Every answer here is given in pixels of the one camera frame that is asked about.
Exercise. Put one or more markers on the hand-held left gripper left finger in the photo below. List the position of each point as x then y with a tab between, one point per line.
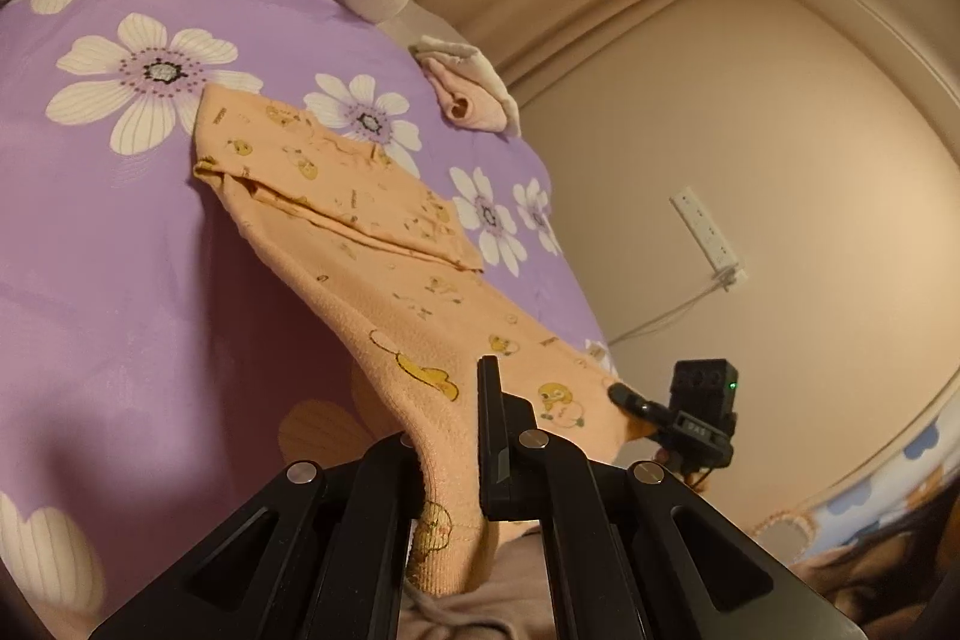
375	482

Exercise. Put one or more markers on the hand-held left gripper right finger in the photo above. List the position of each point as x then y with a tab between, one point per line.
495	445

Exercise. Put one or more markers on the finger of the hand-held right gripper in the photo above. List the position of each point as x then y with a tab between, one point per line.
637	406

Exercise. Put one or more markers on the orange duck print garment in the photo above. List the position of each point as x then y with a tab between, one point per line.
390	280

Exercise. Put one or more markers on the person's mauve clothing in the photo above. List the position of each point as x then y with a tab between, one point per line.
502	580

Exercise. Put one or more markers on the white power strip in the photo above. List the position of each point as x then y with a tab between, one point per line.
705	231

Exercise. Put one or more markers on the blue bear printed blanket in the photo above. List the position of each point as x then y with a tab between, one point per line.
862	505

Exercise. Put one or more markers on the pink folded cloth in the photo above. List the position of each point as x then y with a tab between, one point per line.
469	100

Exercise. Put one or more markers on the purple floral bedsheet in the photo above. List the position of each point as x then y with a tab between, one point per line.
112	235

